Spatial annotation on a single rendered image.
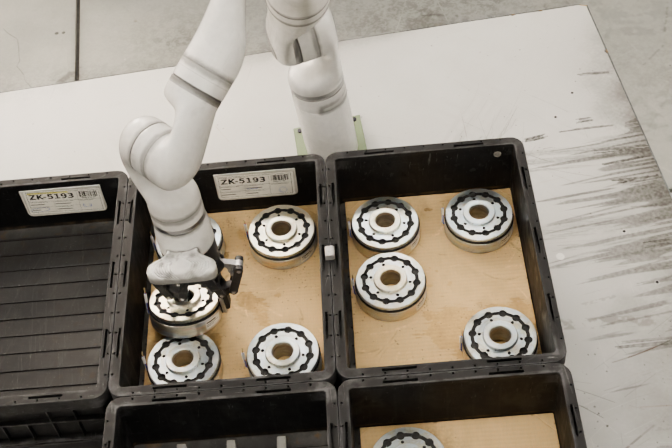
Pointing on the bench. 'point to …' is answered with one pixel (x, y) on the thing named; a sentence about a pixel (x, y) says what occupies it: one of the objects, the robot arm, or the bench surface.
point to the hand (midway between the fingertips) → (206, 302)
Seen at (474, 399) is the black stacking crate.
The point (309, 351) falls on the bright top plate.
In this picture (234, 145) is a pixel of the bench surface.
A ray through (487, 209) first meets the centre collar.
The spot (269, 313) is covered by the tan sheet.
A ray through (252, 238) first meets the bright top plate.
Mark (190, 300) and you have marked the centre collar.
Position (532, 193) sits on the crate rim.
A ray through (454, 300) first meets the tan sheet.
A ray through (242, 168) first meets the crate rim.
